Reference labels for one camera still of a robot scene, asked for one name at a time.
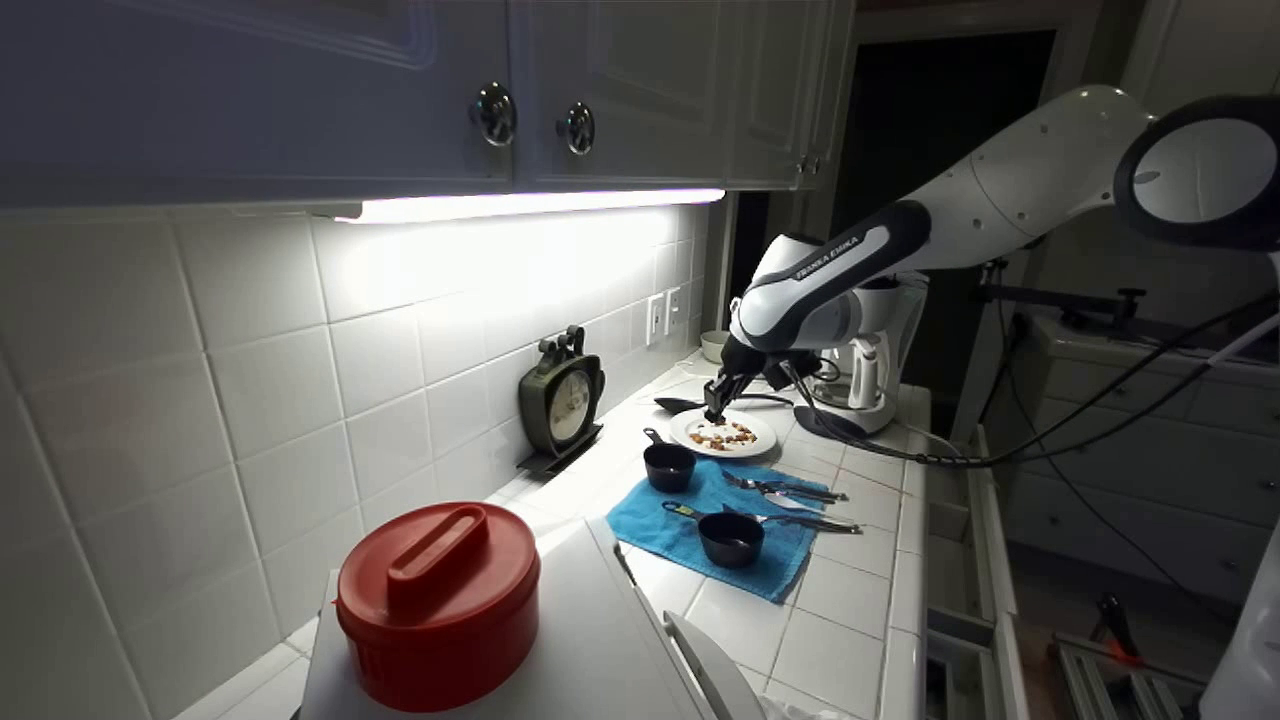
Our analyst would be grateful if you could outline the brown food pieces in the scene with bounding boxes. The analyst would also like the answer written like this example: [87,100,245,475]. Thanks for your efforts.
[687,416,760,455]

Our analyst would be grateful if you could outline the white drawer cabinet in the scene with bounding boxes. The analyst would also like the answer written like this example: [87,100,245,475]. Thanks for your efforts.
[1012,314,1280,602]

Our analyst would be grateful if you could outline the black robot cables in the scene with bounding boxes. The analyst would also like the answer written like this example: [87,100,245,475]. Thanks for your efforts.
[796,285,1280,571]

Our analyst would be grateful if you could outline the blue cloth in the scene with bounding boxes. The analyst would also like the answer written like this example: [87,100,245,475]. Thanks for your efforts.
[605,455,836,611]

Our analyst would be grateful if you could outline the open white drawer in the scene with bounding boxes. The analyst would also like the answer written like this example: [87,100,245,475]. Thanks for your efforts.
[915,418,1033,720]

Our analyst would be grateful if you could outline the silver spoon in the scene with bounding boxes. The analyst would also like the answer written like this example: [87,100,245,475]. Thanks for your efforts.
[731,475,851,508]

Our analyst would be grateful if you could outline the under-cabinet light strip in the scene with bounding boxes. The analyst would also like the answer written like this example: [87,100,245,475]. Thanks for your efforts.
[326,185,731,226]

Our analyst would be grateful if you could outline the wide cabinet door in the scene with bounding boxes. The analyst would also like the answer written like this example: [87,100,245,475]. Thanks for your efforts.
[0,0,515,210]

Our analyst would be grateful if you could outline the black measuring cup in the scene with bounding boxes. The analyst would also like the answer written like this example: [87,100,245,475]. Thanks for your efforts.
[639,424,700,497]
[659,497,770,571]

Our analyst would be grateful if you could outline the silver fork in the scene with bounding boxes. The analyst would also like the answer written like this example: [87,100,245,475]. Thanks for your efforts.
[765,502,864,539]
[715,463,833,497]

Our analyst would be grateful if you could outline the round metal cabinet knob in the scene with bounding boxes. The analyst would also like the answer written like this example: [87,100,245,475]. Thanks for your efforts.
[556,97,600,159]
[474,74,520,151]

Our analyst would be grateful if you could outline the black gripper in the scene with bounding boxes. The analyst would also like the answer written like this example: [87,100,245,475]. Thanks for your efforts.
[700,335,783,424]

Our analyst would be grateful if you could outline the white plate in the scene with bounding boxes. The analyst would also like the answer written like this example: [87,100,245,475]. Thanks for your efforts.
[665,403,783,463]

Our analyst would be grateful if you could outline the narrow white cabinet door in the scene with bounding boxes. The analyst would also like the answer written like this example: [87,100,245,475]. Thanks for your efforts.
[727,0,857,190]

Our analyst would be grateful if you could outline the red lidded container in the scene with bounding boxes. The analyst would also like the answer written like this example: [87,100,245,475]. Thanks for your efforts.
[331,501,543,716]

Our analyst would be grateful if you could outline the white coffee maker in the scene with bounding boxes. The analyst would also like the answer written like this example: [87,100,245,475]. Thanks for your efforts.
[796,277,931,438]

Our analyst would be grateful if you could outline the red handled tool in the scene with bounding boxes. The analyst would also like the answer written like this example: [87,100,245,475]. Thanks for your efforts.
[1090,590,1144,673]

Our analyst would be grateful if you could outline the black ladle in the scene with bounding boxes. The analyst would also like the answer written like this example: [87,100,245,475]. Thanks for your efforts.
[651,386,796,418]

